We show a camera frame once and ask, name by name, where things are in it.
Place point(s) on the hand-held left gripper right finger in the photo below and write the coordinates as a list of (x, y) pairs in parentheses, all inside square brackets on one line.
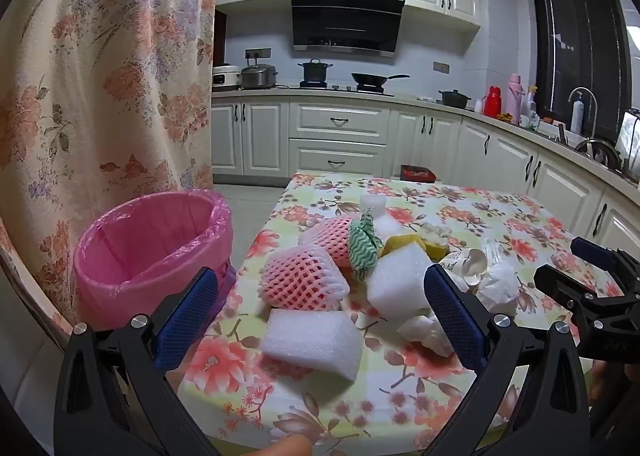
[(452, 316)]

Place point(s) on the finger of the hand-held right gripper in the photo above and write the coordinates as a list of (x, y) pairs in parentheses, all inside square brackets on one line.
[(592, 251), (562, 283)]

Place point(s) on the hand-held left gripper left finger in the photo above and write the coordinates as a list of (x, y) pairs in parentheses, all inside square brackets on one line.
[(187, 321)]

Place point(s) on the printed paper cup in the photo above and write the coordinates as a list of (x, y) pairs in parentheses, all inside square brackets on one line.
[(465, 266)]

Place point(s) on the chunky white foam block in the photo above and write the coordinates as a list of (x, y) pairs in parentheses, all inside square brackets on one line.
[(395, 281)]

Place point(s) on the pink lined plastic bin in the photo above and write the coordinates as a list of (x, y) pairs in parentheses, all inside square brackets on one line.
[(135, 256)]

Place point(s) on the person's right hand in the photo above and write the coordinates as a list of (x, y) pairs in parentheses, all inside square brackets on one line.
[(597, 381)]

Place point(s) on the yellow foam piece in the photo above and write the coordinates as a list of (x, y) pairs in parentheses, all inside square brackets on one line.
[(405, 243)]

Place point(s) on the floral tablecloth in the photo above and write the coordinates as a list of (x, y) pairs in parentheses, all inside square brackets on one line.
[(500, 216)]

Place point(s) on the green striped cloth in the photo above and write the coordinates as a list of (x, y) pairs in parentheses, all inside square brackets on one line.
[(362, 251)]

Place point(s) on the metal dish rack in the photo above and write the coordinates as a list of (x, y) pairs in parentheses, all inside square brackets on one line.
[(629, 135)]

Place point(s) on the pink foam fruit net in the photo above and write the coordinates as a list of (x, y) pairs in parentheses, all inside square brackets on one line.
[(300, 276), (330, 238)]

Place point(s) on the white pump bottle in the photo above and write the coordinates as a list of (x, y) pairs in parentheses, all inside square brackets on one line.
[(578, 115)]

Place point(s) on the small white foam block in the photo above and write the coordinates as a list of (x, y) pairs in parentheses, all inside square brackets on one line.
[(372, 206)]

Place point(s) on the chrome faucet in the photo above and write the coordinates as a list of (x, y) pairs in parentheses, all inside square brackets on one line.
[(595, 105)]

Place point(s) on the brown bin with red bag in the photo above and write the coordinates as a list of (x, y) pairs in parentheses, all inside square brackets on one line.
[(417, 173)]

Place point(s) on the clear bottle yellow cap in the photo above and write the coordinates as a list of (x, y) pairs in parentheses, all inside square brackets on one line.
[(531, 103)]

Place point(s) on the person's leg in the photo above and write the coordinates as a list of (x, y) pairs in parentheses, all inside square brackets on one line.
[(287, 447)]

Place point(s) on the pink thermos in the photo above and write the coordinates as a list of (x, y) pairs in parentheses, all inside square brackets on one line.
[(514, 100)]

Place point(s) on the red thermos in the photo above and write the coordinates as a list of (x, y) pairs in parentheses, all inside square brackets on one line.
[(492, 103)]

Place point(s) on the white base cabinets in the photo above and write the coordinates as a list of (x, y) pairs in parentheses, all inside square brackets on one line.
[(340, 145)]

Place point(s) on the black casserole pot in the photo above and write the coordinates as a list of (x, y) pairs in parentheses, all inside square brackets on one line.
[(455, 99)]

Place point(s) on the dark window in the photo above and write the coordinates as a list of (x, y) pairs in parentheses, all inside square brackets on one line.
[(575, 35)]

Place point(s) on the white rice cooker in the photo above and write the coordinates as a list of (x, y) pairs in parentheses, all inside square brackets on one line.
[(227, 78)]

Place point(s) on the black wok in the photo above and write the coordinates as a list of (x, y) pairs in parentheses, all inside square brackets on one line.
[(372, 79)]

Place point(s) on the black gas hob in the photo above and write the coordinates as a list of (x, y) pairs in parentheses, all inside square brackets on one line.
[(345, 89)]

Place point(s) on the floral curtain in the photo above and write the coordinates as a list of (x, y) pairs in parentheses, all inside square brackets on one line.
[(100, 85)]

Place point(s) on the silver pressure cooker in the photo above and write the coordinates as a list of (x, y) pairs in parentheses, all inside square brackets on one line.
[(259, 76)]

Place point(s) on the dark wooden panel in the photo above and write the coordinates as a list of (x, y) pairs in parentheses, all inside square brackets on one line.
[(220, 45)]

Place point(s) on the black stock pot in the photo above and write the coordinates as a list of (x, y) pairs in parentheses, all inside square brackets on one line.
[(315, 71)]

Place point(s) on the black range hood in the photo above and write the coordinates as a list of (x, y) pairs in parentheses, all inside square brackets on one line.
[(345, 20)]

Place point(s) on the wall outlet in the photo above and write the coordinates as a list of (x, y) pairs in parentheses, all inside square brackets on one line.
[(441, 67), (258, 53)]

